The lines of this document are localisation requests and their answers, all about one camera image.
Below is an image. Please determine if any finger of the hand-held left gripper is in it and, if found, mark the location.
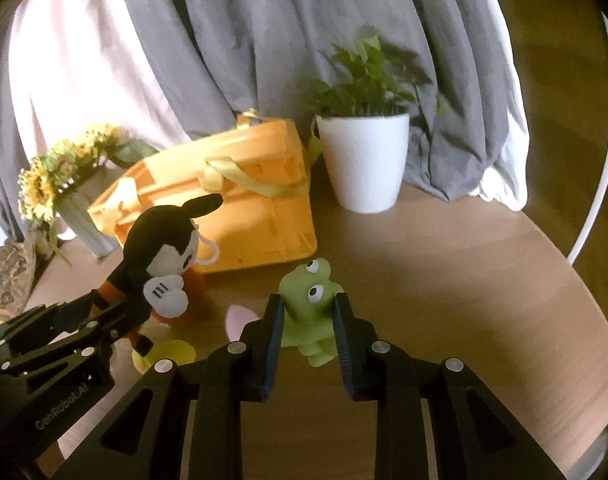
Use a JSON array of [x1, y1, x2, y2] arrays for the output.
[[4, 310, 155, 386], [0, 280, 134, 358]]

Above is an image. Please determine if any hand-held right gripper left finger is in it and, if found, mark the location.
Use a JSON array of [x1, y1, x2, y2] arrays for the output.
[[48, 292, 287, 480]]

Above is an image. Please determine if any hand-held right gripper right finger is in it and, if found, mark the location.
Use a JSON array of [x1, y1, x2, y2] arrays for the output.
[[331, 292, 570, 480]]

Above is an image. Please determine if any green frog toy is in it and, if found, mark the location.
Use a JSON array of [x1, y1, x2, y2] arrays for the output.
[[278, 257, 345, 368]]

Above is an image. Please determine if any orange plastic crate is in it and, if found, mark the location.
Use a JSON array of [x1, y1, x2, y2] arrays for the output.
[[88, 109, 319, 275]]

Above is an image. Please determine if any black mouse plush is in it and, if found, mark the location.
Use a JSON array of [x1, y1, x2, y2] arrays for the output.
[[106, 192, 225, 376]]

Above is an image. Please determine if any small pink soft toy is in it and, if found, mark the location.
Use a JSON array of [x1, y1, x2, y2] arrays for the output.
[[225, 304, 259, 343]]

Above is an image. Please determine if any brown patterned cloth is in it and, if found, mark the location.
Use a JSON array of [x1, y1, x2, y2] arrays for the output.
[[0, 240, 39, 323]]

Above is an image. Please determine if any grey ribbed vase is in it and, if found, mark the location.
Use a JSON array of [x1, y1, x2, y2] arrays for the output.
[[58, 175, 119, 259]]

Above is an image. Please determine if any sunflower bouquet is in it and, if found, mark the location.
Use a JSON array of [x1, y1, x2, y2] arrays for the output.
[[18, 124, 157, 241]]

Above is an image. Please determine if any grey curtain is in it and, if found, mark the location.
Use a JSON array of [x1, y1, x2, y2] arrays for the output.
[[0, 45, 39, 241], [114, 0, 515, 201]]

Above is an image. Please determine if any potted plant in white pot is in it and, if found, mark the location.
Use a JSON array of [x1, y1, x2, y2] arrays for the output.
[[304, 27, 449, 213]]

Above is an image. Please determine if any white curtain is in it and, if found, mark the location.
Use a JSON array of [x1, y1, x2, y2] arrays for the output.
[[476, 0, 530, 211]]

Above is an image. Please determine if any pale pink curtain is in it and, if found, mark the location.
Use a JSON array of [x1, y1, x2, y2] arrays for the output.
[[8, 0, 245, 241]]

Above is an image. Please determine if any white cable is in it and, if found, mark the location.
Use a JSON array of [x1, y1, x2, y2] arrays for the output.
[[566, 10, 608, 263]]

